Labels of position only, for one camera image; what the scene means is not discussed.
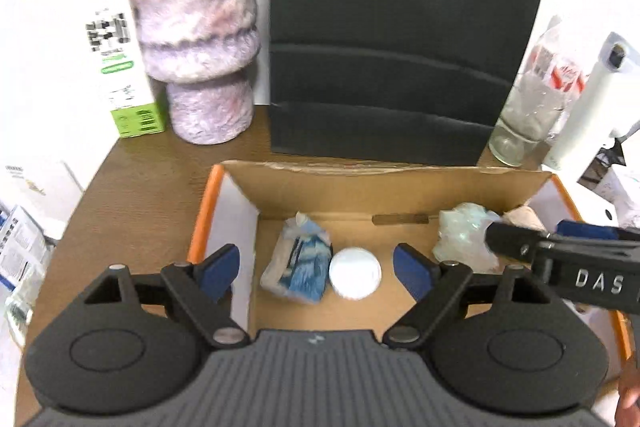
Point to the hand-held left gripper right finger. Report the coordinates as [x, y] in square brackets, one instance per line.
[411, 272]

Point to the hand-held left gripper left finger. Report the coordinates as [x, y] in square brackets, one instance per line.
[217, 269]

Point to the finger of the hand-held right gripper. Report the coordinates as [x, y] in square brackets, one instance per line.
[512, 243]
[595, 229]

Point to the clear plastic wrap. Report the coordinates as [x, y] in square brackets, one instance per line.
[460, 232]

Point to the white round cap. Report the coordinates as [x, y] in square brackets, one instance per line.
[355, 273]

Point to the orange cardboard box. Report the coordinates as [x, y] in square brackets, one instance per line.
[375, 192]

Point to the wooden desktop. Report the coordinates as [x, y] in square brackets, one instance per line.
[140, 207]

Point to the person's right hand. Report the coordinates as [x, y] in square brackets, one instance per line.
[631, 387]

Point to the beige crumpled cloth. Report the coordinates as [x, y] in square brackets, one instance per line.
[522, 218]

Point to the blue and white packet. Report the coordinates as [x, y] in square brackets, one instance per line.
[300, 262]

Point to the white thermos bottle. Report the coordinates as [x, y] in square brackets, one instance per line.
[580, 117]

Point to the clear glass cup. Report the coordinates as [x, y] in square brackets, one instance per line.
[520, 127]

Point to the clear red label bottle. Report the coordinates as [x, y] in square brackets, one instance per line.
[560, 67]

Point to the green and white carton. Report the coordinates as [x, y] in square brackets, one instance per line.
[136, 117]

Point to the stack of printed booklets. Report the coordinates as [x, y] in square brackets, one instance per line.
[20, 252]

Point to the white cardboard carton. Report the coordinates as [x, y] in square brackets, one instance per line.
[35, 192]

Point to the pink marbled vase with flowers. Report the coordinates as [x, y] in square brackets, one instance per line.
[200, 32]

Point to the black chair back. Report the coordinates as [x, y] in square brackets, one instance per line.
[400, 32]

